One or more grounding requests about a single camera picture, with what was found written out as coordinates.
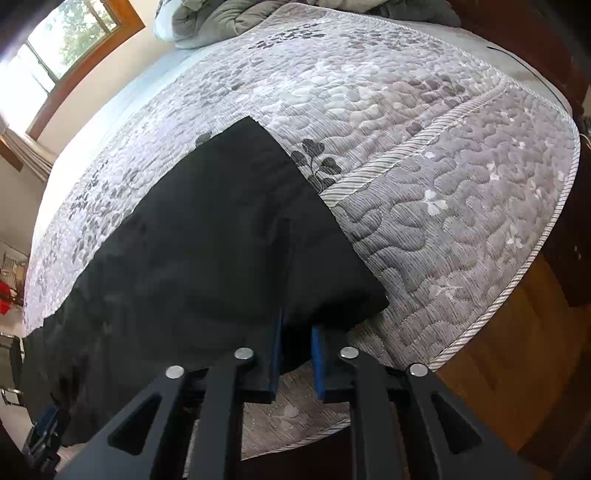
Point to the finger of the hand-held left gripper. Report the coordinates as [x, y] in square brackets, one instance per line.
[47, 417]

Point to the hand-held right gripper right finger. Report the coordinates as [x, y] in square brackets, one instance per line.
[318, 364]

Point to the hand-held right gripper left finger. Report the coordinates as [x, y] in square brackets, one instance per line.
[275, 355]

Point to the black quilted jacket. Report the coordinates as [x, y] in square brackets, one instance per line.
[207, 258]

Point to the black chair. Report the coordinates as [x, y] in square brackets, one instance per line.
[11, 369]

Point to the red object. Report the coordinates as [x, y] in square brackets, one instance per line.
[4, 297]

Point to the quilted floral bedspread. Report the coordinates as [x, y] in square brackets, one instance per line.
[415, 184]

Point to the beige curtain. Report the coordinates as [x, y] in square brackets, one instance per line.
[25, 147]

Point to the light blue bed sheet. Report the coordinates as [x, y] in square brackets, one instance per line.
[152, 78]

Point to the light blue pillow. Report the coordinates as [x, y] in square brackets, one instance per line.
[277, 18]

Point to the wooden framed window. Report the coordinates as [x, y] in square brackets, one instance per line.
[60, 50]

